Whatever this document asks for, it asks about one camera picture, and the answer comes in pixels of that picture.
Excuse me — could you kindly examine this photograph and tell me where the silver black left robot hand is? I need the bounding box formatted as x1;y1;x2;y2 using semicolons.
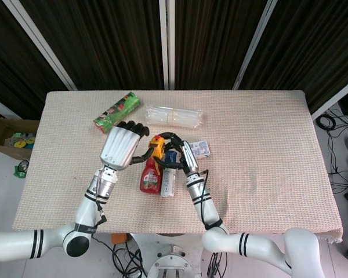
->
99;120;155;172

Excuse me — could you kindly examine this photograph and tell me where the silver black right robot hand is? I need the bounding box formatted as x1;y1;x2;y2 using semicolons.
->
155;131;200;176

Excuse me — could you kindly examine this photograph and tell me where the small orange object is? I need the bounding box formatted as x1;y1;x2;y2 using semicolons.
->
148;134;167;160

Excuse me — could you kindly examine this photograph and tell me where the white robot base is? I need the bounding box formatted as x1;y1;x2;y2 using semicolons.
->
147;242;198;278

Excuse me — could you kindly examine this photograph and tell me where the small white blue box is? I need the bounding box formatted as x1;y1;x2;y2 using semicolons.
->
189;140;213;160

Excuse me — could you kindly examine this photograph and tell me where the blue white tube bottle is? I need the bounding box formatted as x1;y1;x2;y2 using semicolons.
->
159;149;180;199

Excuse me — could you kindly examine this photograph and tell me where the green red snack tube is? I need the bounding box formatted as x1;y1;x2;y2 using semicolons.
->
92;91;142;135

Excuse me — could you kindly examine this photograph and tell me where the clear plastic cup sleeve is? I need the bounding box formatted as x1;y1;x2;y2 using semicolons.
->
145;106;204;129

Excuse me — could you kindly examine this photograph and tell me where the red ketchup squeeze bottle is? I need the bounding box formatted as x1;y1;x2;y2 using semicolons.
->
139;158;164;195

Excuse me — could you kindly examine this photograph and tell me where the beige woven tablecloth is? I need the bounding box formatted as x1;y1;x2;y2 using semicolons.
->
11;90;344;244

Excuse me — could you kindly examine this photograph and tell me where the orange plastic part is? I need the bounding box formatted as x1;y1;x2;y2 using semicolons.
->
111;232;128;246

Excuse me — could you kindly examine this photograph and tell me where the brown cardboard box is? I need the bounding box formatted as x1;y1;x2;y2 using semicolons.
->
0;106;40;160

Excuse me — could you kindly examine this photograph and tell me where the black cable bundle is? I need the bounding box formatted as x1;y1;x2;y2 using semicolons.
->
92;236;148;278
206;251;231;278

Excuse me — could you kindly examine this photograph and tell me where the white frame post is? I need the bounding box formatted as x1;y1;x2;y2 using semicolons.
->
311;74;348;121
158;0;176;90
2;0;78;91
233;0;277;90

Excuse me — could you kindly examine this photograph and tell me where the black coiled cable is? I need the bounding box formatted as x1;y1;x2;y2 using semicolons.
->
317;114;337;131

